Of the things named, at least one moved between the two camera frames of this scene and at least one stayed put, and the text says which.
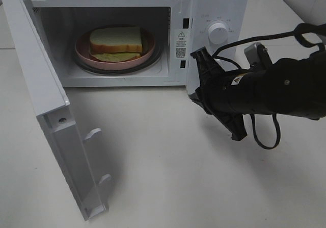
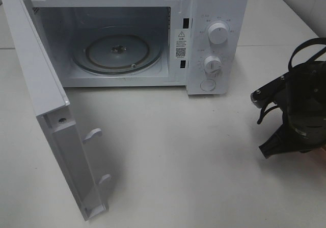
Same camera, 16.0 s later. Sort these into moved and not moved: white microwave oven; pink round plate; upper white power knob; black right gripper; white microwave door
Moved: black right gripper; pink round plate
Not moved: white microwave door; upper white power knob; white microwave oven
